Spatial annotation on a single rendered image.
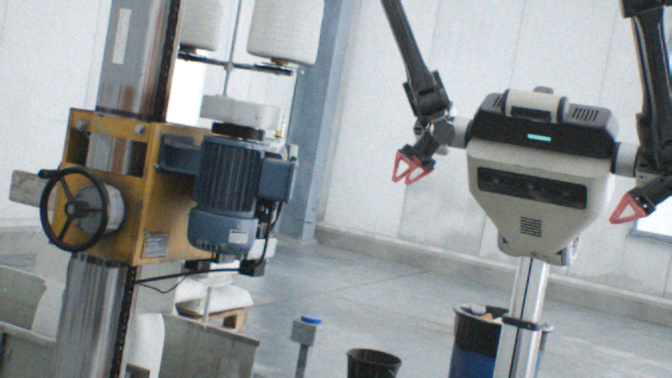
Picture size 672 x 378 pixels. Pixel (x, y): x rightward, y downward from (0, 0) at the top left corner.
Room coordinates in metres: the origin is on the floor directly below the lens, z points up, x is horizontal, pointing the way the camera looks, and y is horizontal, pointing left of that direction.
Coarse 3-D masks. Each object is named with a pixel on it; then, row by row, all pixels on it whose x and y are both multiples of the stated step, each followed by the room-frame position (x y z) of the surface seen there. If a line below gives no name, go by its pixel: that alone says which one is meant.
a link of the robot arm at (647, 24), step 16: (624, 0) 1.95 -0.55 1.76; (656, 0) 1.99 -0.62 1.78; (624, 16) 1.97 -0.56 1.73; (640, 16) 1.95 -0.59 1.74; (656, 16) 1.95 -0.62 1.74; (640, 32) 1.99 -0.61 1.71; (656, 32) 1.97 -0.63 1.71; (656, 48) 1.98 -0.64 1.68; (656, 64) 1.99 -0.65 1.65; (656, 80) 2.01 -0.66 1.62; (656, 96) 2.02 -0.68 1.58; (656, 112) 2.04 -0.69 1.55; (656, 128) 2.06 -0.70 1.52
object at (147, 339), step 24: (48, 216) 2.61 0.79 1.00; (48, 240) 2.60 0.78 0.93; (48, 264) 2.60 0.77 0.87; (168, 264) 2.42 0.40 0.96; (48, 288) 2.54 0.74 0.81; (144, 288) 2.45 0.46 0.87; (168, 288) 2.42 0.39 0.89; (48, 312) 2.51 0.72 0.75; (144, 312) 2.42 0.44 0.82; (168, 312) 2.41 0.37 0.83; (48, 336) 2.49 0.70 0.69; (144, 336) 2.40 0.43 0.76; (144, 360) 2.41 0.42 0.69
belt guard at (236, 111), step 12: (204, 96) 1.95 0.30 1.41; (216, 96) 1.92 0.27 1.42; (204, 108) 1.94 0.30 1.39; (216, 108) 1.91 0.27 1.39; (228, 108) 1.90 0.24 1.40; (240, 108) 1.90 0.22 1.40; (252, 108) 1.91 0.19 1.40; (264, 108) 1.92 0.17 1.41; (276, 108) 1.94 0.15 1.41; (228, 120) 1.90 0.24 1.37; (240, 120) 1.90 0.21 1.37; (252, 120) 1.91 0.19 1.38; (264, 120) 1.92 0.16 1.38; (276, 120) 1.95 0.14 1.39
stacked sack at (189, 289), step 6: (180, 276) 5.35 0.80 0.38; (186, 282) 5.22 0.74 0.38; (192, 282) 5.27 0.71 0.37; (198, 282) 5.31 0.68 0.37; (180, 288) 5.11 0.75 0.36; (186, 288) 5.16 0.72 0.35; (192, 288) 5.22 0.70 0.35; (198, 288) 5.27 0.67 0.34; (180, 294) 5.10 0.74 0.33; (186, 294) 5.15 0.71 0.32; (192, 294) 5.21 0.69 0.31; (198, 294) 5.28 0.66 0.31; (204, 294) 5.35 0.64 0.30; (180, 300) 5.10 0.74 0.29; (186, 300) 5.19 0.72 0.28
